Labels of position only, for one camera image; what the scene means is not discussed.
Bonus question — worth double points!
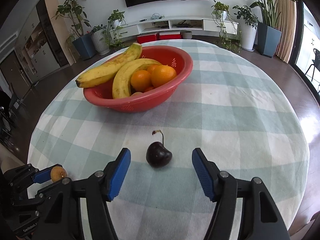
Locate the long yellow banana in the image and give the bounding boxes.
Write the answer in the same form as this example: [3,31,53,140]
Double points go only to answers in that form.
[75,43,142,88]

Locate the beige curtain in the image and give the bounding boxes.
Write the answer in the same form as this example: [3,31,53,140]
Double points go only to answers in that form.
[276,0,297,63]

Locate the plant in ribbed white pot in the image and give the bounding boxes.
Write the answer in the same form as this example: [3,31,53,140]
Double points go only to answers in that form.
[91,24,110,56]

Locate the small round grey pot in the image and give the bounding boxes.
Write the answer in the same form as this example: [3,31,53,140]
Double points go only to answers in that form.
[181,30,193,40]

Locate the small yellow-brown loquat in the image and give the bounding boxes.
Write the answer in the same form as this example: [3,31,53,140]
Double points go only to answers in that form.
[50,166,67,183]

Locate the green white checkered tablecloth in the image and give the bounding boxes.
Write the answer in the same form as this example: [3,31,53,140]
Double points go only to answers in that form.
[28,40,310,239]

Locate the white TV console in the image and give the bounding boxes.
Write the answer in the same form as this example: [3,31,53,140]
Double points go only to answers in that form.
[120,16,236,39]

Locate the brown kiwi fruit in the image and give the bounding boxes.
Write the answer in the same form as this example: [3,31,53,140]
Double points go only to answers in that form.
[131,92,143,96]

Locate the trailing pothos plant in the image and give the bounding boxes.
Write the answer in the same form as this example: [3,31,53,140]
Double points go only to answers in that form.
[211,0,241,53]

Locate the black balcony chair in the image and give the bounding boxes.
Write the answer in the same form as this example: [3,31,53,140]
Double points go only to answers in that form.
[305,48,320,82]

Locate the dark cherry with stem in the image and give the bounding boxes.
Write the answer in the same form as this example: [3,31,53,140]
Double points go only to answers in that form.
[146,129,172,168]

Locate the wooden cabinet shelving unit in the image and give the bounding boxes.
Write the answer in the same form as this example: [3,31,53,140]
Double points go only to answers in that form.
[15,0,75,85]

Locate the large orange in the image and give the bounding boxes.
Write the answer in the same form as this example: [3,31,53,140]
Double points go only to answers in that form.
[151,65,177,88]

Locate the red plastic colander bowl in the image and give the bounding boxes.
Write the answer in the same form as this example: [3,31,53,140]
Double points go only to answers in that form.
[76,43,193,113]

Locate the tall plant in blue pot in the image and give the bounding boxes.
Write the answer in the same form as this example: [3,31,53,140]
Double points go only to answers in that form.
[54,0,96,60]

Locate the large plant in blue pot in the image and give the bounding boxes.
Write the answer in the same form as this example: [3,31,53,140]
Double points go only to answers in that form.
[249,0,298,58]

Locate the pothos on console left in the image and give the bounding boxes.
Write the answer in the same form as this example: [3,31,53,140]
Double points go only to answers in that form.
[104,9,125,51]

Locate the red storage box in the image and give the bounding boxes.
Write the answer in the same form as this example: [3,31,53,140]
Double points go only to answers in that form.
[136,33,158,44]
[159,31,182,40]

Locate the curved yellow banana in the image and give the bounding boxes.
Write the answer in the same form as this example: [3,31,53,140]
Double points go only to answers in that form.
[112,58,161,99]

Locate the mandarin orange in bowl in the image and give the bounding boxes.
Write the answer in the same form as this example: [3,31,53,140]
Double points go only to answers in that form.
[146,64,160,75]

